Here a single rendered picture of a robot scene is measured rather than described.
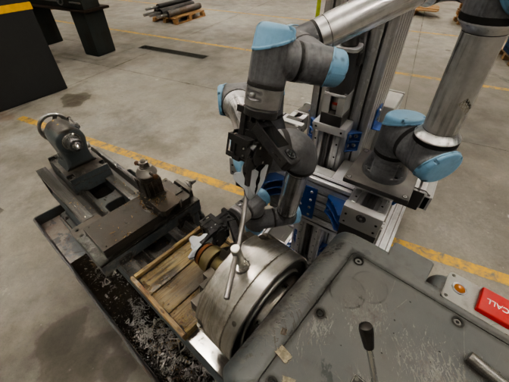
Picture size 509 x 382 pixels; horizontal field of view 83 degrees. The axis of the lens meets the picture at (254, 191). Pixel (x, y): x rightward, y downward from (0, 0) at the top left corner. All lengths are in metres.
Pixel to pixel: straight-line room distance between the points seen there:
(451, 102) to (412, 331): 0.52
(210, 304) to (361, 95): 0.89
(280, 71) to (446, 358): 0.59
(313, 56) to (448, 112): 0.40
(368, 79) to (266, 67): 0.65
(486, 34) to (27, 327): 2.50
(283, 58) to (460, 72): 0.43
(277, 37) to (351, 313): 0.53
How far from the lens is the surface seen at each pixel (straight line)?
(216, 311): 0.71
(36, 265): 2.68
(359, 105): 1.20
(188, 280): 1.10
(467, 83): 0.83
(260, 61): 0.57
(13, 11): 5.13
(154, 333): 1.36
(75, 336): 2.21
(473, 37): 0.81
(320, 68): 0.60
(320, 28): 0.73
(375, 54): 1.13
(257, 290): 0.66
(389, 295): 0.69
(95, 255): 1.23
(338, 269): 0.68
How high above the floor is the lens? 1.81
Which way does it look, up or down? 43 degrees down
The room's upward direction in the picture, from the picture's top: straight up
